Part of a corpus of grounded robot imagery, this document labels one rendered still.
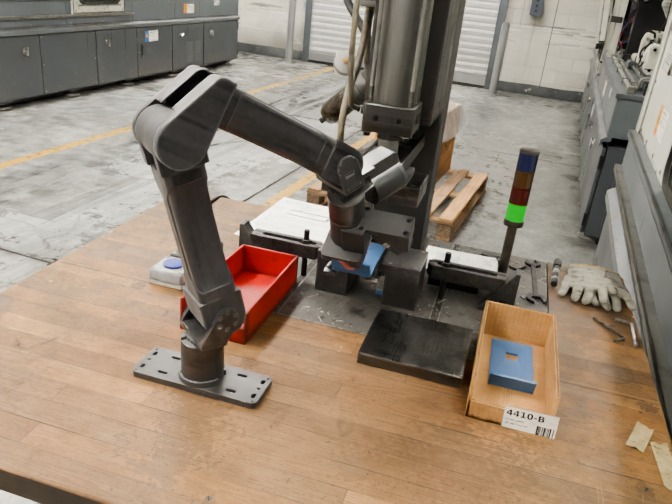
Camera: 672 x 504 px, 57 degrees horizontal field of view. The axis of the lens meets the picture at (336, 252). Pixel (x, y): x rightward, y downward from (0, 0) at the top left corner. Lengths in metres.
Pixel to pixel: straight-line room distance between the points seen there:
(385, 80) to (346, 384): 0.51
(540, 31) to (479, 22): 0.91
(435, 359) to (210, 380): 0.36
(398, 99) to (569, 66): 9.26
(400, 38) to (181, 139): 0.47
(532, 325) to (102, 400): 0.71
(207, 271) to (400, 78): 0.47
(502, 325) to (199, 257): 0.57
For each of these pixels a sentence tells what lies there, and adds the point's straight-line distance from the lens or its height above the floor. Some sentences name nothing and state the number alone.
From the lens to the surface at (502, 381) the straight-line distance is 1.03.
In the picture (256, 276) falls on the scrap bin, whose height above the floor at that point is 0.91.
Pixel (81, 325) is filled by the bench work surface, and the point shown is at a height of 0.90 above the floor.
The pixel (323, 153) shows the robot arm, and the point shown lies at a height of 1.25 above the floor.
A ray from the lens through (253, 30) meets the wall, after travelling 11.55.
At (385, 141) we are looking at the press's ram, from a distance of 1.13.
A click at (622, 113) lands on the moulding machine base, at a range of 4.15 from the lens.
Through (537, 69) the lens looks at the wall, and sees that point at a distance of 10.34.
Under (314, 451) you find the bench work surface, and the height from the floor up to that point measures 0.90.
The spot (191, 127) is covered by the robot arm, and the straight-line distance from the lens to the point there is 0.75.
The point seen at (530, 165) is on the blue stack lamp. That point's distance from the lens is 1.27.
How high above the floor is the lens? 1.48
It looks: 24 degrees down
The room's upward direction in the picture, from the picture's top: 6 degrees clockwise
